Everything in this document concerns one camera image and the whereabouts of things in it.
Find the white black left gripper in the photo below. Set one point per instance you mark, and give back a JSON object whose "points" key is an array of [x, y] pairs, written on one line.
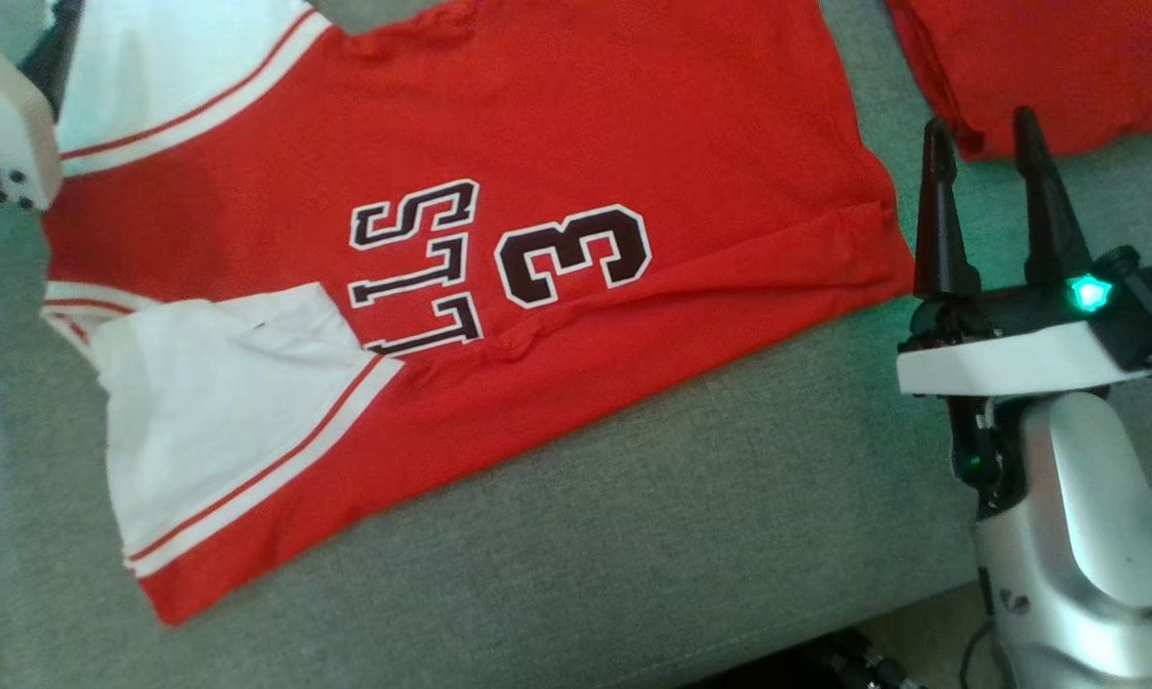
{"points": [[7, 124]]}

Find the red shorts with white stripe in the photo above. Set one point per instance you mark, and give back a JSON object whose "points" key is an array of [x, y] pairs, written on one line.
{"points": [[1064, 57]]}

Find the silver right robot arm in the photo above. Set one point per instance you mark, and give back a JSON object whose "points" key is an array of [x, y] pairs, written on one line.
{"points": [[1083, 536]]}

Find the yellow and grey sofa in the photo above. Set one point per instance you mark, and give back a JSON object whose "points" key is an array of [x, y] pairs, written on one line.
{"points": [[681, 536]]}

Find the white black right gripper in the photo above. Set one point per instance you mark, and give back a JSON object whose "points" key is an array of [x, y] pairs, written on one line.
{"points": [[997, 359]]}

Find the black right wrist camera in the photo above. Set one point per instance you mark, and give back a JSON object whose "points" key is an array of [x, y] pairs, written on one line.
{"points": [[1131, 306]]}

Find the dark robot base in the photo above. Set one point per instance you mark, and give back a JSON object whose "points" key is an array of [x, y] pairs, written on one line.
{"points": [[853, 665]]}

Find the red white basketball jersey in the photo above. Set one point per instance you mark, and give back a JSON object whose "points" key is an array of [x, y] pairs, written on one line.
{"points": [[633, 115]]}

